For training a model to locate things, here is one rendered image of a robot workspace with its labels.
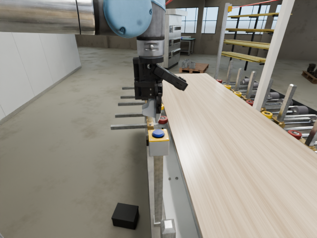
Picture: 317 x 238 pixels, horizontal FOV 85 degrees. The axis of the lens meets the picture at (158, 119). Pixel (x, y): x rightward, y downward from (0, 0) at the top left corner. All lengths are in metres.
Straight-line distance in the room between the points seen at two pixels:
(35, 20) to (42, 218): 1.93
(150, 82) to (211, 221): 0.57
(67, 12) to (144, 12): 0.11
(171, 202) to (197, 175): 0.31
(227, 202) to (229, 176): 0.16
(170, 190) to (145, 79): 0.86
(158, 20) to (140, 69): 0.13
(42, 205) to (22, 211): 0.17
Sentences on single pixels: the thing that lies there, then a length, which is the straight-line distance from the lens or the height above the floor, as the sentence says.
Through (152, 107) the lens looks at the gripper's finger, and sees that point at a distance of 0.54.
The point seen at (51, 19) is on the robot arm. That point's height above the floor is 1.57.
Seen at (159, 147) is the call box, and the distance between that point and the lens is 0.60.
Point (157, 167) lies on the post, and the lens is 0.69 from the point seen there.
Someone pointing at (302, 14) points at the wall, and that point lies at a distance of 11.46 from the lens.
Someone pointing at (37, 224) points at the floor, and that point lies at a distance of 2.10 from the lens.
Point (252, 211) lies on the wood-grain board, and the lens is 0.88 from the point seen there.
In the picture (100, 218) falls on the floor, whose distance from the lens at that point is 1.90.
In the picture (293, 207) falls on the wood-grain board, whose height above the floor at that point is 0.90.
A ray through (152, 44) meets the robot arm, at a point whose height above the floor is 1.52.
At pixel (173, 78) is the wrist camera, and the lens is 0.51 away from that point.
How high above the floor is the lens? 1.56
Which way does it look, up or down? 29 degrees down
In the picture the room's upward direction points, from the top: straight up
